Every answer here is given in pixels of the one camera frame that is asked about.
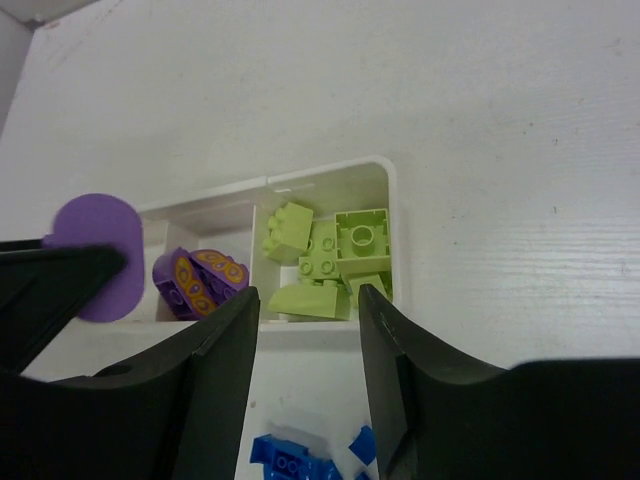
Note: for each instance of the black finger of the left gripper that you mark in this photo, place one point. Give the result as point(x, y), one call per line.
point(41, 291)

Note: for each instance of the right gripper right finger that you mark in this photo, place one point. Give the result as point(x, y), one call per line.
point(439, 413)

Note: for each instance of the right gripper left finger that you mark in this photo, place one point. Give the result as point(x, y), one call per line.
point(173, 411)

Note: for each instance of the purple round flower lego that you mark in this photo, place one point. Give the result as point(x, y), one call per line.
point(103, 221)

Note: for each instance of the purple butterfly lego brick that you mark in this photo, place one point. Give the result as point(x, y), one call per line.
point(195, 283)

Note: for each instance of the light green lego brick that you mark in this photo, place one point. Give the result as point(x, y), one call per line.
point(362, 241)

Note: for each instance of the small light green lego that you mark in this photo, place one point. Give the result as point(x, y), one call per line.
point(289, 230)

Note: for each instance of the small blue lego piece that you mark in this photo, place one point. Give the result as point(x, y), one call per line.
point(363, 446)

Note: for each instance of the blue lego arch cluster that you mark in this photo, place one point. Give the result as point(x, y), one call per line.
point(287, 460)

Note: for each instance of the white three-compartment tray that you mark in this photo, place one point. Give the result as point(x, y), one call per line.
point(232, 218)

